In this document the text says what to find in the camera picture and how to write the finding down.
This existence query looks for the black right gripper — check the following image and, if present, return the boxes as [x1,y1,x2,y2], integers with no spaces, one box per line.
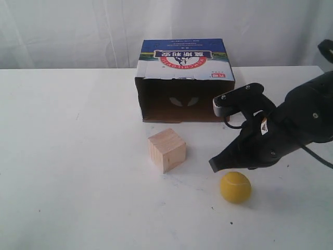
[209,104,307,172]

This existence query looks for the yellow tennis ball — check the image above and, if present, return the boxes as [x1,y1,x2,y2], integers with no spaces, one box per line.
[220,171,252,204]

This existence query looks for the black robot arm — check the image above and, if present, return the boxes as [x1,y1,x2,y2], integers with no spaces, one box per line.
[209,71,332,172]

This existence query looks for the light wooden cube block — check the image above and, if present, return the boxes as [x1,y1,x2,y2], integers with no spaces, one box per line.
[148,128,186,173]

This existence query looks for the blue white cardboard box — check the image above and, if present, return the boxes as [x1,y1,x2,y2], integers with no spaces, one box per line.
[135,39,235,123]

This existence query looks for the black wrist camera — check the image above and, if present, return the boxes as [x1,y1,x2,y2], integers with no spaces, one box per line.
[213,83,276,118]

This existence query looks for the black cable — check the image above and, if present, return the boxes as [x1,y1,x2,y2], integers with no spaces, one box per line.
[301,145,333,169]

